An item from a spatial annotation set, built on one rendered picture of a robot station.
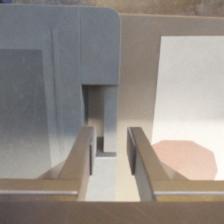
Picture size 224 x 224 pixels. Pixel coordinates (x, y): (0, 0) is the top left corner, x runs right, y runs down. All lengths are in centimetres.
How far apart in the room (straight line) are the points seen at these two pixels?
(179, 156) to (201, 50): 17
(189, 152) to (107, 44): 22
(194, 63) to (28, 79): 24
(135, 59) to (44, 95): 14
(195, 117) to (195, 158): 7
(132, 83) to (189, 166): 17
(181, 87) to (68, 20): 19
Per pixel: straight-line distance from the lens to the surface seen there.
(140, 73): 27
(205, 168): 34
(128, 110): 27
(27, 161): 25
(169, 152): 30
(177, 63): 28
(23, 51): 22
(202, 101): 31
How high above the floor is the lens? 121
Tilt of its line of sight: 75 degrees down
